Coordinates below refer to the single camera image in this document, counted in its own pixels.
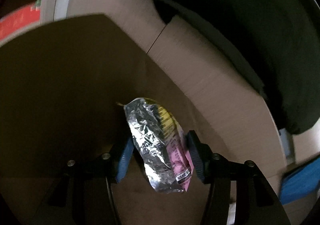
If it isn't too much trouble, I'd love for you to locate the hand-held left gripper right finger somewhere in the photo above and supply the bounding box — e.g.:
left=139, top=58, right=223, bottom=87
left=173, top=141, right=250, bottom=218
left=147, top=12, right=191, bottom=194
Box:
left=186, top=130, right=292, bottom=225

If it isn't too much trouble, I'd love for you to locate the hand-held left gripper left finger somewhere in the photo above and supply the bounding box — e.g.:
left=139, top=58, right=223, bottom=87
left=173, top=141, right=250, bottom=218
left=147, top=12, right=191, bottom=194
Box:
left=32, top=137, right=135, bottom=225

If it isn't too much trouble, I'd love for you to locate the pink yellow foil snack wrapper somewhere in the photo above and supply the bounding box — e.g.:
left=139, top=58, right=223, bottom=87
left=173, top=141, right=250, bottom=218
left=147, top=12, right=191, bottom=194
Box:
left=116, top=97, right=194, bottom=193

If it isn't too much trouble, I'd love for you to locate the blue cloth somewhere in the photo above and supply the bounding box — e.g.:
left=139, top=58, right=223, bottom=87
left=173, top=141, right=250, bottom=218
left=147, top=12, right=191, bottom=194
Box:
left=279, top=157, right=320, bottom=205

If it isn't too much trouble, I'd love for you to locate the red floor mat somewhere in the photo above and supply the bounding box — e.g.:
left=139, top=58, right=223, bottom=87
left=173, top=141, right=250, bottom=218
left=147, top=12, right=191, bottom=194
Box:
left=0, top=2, right=42, bottom=40

